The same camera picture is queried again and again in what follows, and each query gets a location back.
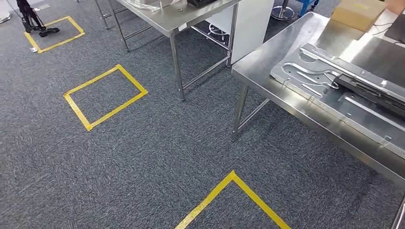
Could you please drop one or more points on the stainless steel workbench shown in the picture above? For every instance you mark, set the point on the stainless steel workbench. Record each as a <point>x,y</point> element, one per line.
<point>253,69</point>

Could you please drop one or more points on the chrome stool base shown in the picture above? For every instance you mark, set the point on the chrome stool base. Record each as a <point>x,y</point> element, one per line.
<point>219,33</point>

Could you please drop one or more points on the clear plastic bag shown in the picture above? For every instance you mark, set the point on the clear plastic bag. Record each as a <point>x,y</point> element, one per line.
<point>148,4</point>

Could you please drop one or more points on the small white tag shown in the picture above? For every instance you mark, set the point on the small white tag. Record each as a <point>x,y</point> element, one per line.
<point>34,50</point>

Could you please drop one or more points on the black tripod dolly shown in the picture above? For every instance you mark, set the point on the black tripod dolly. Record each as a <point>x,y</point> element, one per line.
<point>30,19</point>

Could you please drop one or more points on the white cabinet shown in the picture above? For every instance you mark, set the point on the white cabinet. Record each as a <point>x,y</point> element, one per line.
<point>253,31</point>

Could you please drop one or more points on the aluminium jig plate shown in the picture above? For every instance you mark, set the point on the aluminium jig plate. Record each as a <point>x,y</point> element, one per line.
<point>364,117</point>

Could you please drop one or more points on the black plastic plate part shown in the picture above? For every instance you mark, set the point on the black plastic plate part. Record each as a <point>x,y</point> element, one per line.
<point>202,3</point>
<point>373,91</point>

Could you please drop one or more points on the grey equipment case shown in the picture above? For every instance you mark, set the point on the grey equipment case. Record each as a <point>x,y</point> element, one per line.
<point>397,30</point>

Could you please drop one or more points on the blue metal shelf rack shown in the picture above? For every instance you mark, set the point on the blue metal shelf rack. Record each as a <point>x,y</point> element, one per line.
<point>307,6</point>

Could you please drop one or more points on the stainless steel table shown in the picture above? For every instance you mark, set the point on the stainless steel table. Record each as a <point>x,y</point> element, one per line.
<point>164,19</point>

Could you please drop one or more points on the cardboard box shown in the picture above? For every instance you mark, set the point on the cardboard box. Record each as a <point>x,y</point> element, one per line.
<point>357,14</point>

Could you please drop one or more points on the chrome stanchion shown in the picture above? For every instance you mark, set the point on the chrome stanchion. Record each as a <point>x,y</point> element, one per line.
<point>282,12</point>
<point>4,17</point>

